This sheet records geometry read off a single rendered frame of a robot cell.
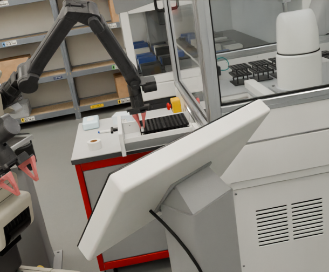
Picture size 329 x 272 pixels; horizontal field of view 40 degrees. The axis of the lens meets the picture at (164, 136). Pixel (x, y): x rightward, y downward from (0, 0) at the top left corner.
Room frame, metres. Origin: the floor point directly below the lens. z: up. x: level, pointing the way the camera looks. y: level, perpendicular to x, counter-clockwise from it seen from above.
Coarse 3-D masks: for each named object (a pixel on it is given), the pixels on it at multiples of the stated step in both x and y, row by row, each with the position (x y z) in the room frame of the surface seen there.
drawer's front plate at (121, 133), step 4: (120, 116) 2.13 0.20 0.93; (120, 120) 2.05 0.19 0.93; (120, 124) 1.99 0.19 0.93; (120, 128) 1.93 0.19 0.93; (120, 132) 1.87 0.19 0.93; (120, 136) 1.86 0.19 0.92; (124, 136) 2.10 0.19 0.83; (120, 140) 1.86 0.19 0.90; (120, 144) 1.86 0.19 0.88; (124, 144) 1.87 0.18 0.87; (124, 148) 1.86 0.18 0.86; (124, 152) 1.86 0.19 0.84; (124, 156) 1.86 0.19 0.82
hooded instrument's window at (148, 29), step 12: (144, 12) 2.83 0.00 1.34; (156, 12) 2.84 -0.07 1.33; (120, 24) 2.85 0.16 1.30; (132, 24) 2.83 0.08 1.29; (144, 24) 2.83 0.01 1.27; (156, 24) 2.84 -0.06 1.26; (132, 36) 2.83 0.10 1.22; (144, 36) 2.83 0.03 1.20; (156, 36) 2.84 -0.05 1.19; (144, 48) 2.83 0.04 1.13; (156, 48) 2.84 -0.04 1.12; (168, 48) 2.84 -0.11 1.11; (144, 60) 2.83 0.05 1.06; (156, 60) 2.84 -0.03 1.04; (168, 60) 2.84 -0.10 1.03; (144, 72) 2.83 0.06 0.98; (156, 72) 2.84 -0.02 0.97; (168, 72) 2.84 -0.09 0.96
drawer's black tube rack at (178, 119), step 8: (152, 120) 2.07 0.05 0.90; (160, 120) 2.04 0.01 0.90; (168, 120) 2.03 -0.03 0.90; (176, 120) 2.01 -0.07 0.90; (184, 120) 1.99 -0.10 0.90; (144, 128) 1.96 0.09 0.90; (152, 128) 1.94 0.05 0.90; (160, 128) 1.92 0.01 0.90; (168, 128) 1.99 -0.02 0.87; (176, 128) 1.97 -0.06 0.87
